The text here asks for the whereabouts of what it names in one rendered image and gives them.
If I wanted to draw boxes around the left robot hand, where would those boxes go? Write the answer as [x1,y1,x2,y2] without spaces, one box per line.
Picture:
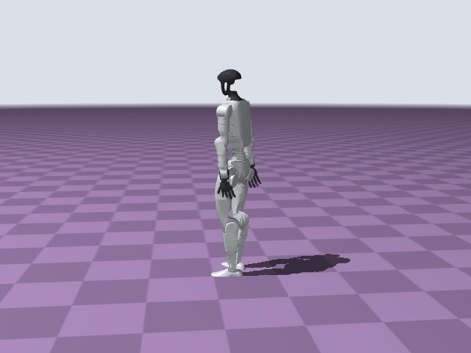
[217,169,236,199]

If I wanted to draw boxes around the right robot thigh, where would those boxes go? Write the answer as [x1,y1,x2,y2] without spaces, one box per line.
[231,167,255,227]

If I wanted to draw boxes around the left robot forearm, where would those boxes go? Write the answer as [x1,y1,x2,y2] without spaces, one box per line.
[214,138,228,178]

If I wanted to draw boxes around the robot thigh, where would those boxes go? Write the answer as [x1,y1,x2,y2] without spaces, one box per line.
[231,167,255,227]
[214,168,240,230]

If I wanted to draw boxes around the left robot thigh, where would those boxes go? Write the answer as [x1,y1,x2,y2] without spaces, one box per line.
[214,168,240,230]

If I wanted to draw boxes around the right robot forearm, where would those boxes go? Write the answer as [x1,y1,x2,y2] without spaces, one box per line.
[244,136,254,165]

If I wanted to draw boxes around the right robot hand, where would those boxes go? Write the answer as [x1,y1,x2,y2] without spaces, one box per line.
[248,162,261,188]

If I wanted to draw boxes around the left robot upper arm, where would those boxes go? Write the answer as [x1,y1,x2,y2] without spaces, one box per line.
[214,104,232,147]

